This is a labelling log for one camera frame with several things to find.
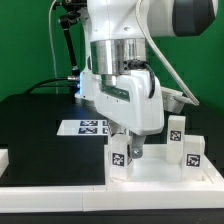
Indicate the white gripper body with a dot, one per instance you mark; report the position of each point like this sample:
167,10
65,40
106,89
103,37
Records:
132,107

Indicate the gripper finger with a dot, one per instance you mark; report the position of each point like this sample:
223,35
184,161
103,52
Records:
136,150
115,128

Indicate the white square table top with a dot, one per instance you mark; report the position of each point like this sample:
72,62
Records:
153,167

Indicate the white block with tag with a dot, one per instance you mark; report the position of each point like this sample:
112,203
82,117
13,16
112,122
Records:
193,155

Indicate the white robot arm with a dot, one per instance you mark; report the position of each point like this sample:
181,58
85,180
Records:
117,76

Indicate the white L-shaped fence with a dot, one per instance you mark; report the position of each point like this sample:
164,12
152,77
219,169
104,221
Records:
114,195

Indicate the white marker base plate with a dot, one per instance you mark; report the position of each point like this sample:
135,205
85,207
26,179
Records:
83,128

